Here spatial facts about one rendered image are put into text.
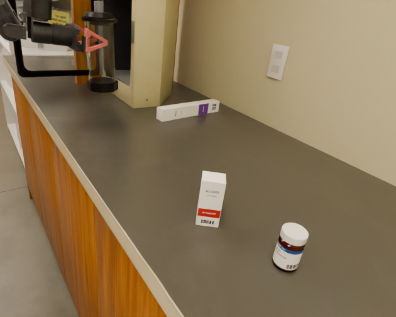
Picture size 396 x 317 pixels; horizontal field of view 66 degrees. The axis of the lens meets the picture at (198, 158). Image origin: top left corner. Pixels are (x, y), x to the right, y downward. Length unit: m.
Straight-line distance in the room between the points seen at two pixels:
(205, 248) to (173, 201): 0.14
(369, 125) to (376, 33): 0.25
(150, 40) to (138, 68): 0.10
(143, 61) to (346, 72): 0.66
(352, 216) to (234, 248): 0.31
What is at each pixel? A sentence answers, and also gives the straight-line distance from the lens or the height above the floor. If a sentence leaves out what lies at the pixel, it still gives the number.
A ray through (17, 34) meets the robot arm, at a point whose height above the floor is 1.18.
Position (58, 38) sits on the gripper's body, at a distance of 1.04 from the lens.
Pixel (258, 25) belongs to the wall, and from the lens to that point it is 1.25.
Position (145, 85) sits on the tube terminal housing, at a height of 1.02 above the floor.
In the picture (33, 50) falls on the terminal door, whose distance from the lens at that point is 1.33.
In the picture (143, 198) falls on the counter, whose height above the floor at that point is 0.94.
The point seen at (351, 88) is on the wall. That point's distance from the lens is 1.02.
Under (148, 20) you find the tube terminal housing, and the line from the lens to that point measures 1.13.
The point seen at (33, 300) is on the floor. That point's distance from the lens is 1.74.
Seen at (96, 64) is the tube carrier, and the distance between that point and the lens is 1.07.
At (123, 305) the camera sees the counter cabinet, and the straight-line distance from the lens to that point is 0.81.
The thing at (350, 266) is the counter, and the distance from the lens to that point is 0.61.
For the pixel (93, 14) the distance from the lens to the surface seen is 1.06.
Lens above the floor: 1.30
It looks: 26 degrees down
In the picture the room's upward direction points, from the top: 8 degrees clockwise
